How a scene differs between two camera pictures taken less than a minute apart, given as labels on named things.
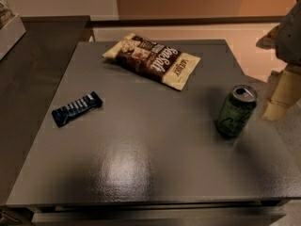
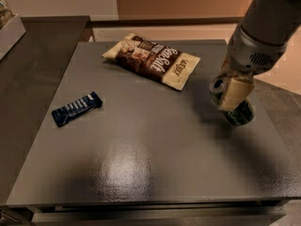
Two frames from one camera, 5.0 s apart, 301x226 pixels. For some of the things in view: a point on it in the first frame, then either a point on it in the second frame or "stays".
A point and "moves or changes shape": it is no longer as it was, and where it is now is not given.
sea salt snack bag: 164,64 stays
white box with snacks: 11,27 stays
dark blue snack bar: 63,114 stays
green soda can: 236,111 moves or changes shape
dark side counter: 32,74 stays
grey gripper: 291,38 to 250,56
